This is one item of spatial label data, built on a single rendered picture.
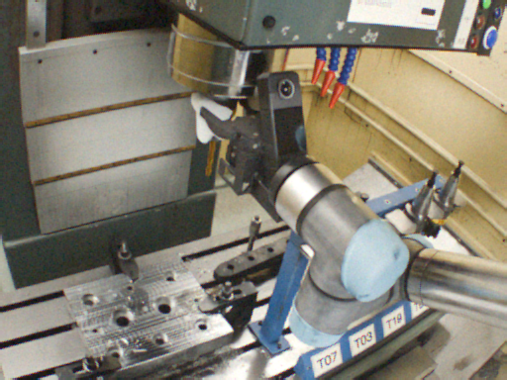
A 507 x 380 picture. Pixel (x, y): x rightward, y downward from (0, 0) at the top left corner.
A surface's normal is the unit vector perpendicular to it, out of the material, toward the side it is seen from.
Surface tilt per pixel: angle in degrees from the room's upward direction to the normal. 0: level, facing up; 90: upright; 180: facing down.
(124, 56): 90
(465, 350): 24
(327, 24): 90
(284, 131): 62
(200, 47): 90
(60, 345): 0
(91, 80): 90
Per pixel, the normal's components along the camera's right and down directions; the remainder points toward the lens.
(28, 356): 0.17, -0.79
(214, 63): -0.18, 0.56
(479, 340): -0.18, -0.64
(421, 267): -0.69, -0.54
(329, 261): -0.80, 0.27
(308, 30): 0.54, 0.57
